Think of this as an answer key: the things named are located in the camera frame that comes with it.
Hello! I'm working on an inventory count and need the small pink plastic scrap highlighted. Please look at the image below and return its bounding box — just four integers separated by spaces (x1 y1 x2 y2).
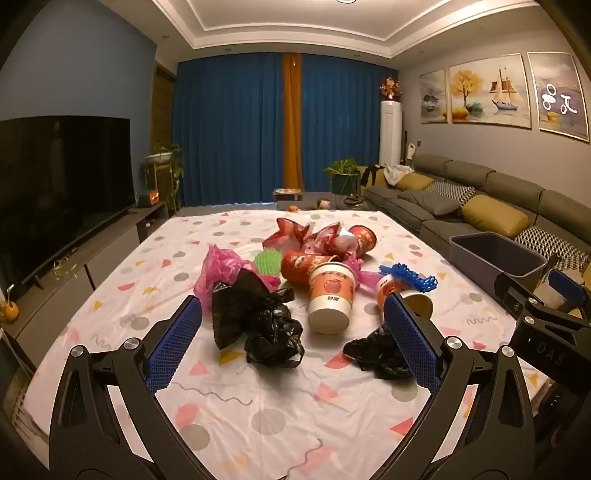
345 256 385 292

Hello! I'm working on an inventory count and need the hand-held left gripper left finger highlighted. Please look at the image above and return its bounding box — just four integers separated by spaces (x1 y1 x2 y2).
48 294 218 480

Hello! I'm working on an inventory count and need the pink plastic bag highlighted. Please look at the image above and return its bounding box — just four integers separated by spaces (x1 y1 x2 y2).
193 244 247 301

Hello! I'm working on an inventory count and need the red foil bag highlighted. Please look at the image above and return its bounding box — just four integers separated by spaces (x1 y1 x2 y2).
263 218 354 260

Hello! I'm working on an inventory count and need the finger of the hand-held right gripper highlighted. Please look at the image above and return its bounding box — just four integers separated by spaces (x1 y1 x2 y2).
549 269 591 320
494 272 548 320

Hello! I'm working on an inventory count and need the grey coffee table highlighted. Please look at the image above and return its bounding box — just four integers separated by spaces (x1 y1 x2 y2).
272 191 370 213

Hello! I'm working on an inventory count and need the white patterned sheet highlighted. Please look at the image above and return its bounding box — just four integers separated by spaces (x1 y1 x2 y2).
23 210 555 480

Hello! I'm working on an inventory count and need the black white patterned pillow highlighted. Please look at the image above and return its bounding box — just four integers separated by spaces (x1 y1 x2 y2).
513 225 591 273
425 181 476 206

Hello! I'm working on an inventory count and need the mustard pillow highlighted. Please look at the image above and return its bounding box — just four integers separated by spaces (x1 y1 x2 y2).
461 194 529 240
396 174 435 192

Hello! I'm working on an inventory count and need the blue curtain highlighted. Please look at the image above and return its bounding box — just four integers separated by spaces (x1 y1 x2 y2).
173 54 287 206
300 55 399 195

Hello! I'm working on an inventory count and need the white cloth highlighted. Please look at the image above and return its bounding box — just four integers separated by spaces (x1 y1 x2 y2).
381 162 414 186

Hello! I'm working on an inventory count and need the small grey landscape painting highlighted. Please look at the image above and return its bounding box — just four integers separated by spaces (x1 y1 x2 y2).
419 69 448 125

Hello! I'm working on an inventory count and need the orange curtain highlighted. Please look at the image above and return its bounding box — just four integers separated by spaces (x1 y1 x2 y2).
281 53 305 192

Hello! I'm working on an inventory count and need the brown wooden door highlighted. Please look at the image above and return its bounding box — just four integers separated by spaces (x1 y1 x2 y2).
151 62 178 146

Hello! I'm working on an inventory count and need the dry plant sprig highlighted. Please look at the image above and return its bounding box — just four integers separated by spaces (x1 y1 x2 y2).
50 258 79 280

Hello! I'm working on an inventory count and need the grey plastic bin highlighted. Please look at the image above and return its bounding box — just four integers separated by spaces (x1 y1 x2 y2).
449 232 548 301

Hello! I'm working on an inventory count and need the small orange gourd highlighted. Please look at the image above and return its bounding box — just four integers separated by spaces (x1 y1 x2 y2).
1 286 20 324

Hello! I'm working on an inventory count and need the grey television cabinet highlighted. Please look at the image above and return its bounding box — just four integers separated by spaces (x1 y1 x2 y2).
0 200 169 365

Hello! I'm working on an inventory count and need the black flat television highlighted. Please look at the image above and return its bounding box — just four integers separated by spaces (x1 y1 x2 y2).
0 115 137 289

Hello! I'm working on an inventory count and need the large black plastic bag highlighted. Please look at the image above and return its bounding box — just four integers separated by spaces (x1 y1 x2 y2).
211 268 306 368

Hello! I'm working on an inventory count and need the white standing air conditioner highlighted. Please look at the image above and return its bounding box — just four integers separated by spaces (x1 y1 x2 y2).
379 102 403 168

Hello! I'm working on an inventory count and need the red can with gold base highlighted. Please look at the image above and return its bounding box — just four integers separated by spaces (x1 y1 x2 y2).
281 250 334 288

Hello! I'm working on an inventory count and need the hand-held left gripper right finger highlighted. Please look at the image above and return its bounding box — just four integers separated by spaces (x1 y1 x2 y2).
374 293 536 480

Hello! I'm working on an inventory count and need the grey pillow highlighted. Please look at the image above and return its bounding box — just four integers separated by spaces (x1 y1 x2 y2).
402 190 462 217

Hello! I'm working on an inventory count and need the small black plastic bag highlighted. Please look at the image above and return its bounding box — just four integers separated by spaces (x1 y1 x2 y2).
343 323 416 380

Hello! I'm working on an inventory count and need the purple abstract painting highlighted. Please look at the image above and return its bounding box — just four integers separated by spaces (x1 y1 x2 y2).
527 51 589 141

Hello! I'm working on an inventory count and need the grey sofa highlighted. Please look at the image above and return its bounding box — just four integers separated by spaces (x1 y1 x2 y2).
358 154 591 287

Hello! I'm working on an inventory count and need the orange apple print paper cup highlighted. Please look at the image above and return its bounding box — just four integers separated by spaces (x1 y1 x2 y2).
308 261 359 335

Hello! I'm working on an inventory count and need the trailing potted plant on stand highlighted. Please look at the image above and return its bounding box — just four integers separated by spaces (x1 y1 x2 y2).
145 143 185 215

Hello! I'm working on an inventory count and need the sailboat and tree painting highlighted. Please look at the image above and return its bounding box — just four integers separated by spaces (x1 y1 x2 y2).
449 53 532 130

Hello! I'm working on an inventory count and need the green potted plant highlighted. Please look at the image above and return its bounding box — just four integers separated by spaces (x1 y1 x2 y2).
323 158 362 208

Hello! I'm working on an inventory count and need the red cylindrical tube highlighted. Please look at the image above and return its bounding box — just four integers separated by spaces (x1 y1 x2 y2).
347 224 378 256

